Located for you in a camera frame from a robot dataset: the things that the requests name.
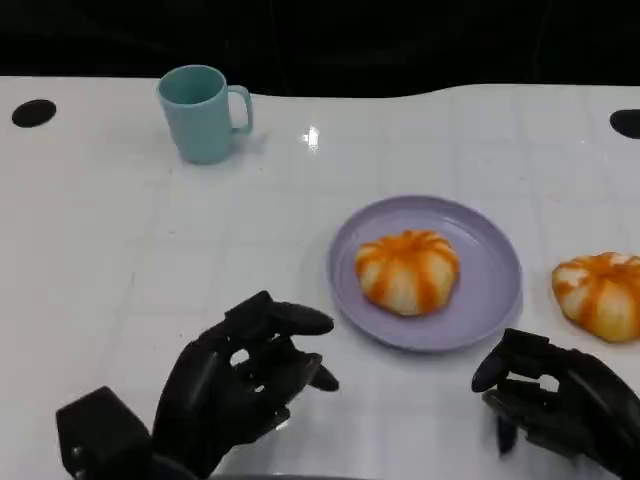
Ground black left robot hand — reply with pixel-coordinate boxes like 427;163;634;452
151;290;342;479

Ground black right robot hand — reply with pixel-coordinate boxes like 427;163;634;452
470;327;640;480

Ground orange and white bread roll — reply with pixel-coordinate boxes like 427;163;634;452
551;252;640;344
354;229;461;317

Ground lilac plate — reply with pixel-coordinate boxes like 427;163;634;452
326;194;524;354

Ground pale green mug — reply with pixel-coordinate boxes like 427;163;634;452
157;64;254;165

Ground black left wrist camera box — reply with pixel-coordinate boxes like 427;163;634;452
55;385;154;480

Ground black table cable grommet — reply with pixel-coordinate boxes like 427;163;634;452
11;99;57;128
609;109;640;137

